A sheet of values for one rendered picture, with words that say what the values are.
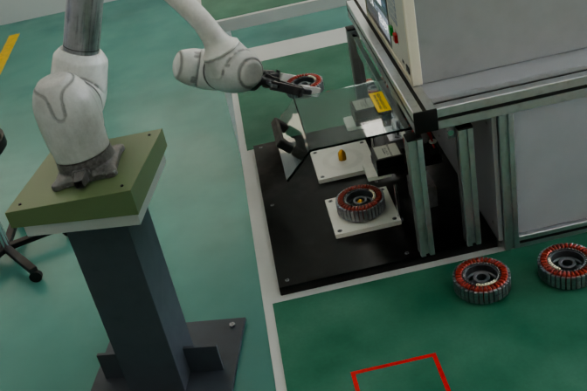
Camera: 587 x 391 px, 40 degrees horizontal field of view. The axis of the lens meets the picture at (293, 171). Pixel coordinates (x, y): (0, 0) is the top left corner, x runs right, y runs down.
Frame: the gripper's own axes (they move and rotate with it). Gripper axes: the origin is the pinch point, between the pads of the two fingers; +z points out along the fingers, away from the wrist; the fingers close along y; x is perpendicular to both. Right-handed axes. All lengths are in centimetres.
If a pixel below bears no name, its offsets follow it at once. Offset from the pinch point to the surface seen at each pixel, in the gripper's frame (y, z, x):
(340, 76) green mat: 12.3, 21.4, -2.4
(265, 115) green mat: 8.1, -4.8, 12.6
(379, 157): -62, -19, 0
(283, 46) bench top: 51, 23, -2
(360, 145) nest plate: -33.6, -1.0, 5.9
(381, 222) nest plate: -65, -15, 14
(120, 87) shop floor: 250, 50, 72
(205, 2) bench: 123, 26, -3
